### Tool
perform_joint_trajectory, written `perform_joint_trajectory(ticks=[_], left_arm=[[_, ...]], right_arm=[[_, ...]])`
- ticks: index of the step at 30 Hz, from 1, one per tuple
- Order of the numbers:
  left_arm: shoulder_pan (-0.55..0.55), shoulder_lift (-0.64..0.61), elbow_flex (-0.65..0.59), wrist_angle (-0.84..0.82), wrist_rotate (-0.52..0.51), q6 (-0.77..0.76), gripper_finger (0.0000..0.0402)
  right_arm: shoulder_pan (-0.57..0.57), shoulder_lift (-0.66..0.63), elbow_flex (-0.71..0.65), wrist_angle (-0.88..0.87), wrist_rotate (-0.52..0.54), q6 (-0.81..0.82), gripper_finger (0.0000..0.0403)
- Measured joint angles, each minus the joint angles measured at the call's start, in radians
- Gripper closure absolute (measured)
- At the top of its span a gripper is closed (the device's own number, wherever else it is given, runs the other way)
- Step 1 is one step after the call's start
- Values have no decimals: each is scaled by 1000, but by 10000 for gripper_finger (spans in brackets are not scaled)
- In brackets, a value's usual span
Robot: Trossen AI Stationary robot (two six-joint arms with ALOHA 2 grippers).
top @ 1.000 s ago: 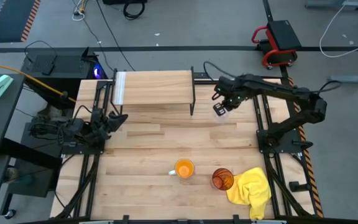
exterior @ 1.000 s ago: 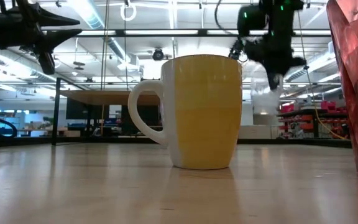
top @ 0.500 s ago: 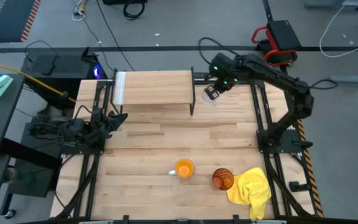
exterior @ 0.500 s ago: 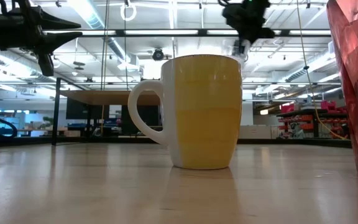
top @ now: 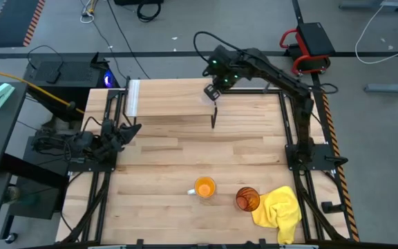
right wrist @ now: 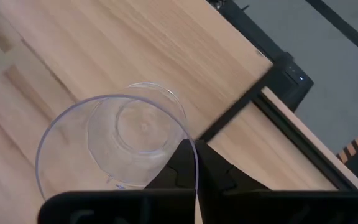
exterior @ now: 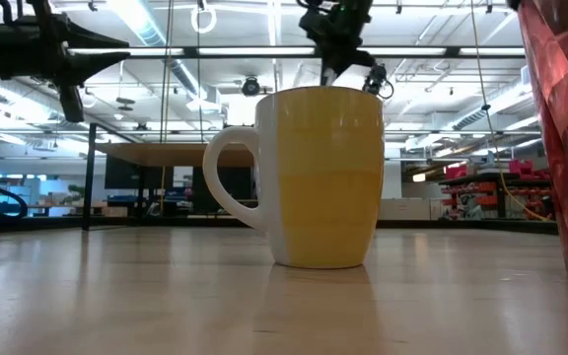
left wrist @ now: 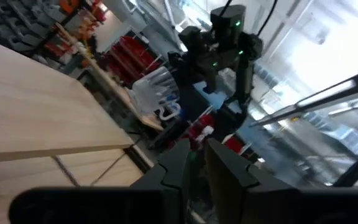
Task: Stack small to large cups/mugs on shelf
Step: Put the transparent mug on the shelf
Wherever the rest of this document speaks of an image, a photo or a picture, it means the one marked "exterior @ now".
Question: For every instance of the wooden shelf with black legs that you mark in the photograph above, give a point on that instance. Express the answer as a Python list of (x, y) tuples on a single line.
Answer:
[(165, 154)]

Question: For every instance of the small round black ceiling camera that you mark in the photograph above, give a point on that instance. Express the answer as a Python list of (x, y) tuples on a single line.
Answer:
[(250, 87)]

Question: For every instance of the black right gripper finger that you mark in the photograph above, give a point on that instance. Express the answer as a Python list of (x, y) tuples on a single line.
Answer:
[(360, 56), (329, 69)]

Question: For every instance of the yellow and white ceramic mug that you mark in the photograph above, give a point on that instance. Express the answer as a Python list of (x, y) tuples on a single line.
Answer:
[(328, 187)]

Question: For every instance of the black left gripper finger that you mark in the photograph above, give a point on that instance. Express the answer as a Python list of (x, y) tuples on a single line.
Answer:
[(87, 66), (87, 40)]

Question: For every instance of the black overhead frame beam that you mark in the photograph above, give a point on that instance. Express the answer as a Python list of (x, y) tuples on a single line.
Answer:
[(190, 51)]

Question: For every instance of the rack with red bins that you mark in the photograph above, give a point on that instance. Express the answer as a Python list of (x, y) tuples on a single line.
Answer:
[(491, 190)]

